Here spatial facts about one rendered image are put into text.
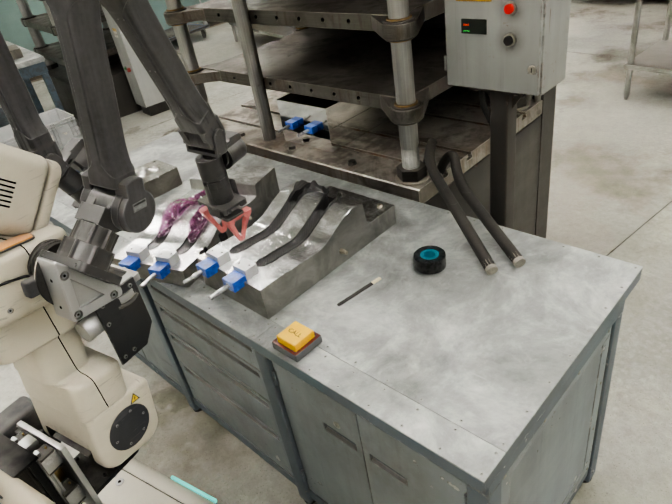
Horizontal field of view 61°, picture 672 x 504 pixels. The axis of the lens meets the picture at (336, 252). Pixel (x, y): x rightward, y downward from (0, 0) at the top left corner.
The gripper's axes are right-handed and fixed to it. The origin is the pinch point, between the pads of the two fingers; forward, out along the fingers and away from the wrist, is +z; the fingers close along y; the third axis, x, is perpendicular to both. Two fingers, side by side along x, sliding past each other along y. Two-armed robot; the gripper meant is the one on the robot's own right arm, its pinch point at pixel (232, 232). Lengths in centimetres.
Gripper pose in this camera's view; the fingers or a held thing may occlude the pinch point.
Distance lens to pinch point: 132.7
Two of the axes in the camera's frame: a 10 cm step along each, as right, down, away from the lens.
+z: 1.6, 8.1, 5.7
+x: -6.7, 5.1, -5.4
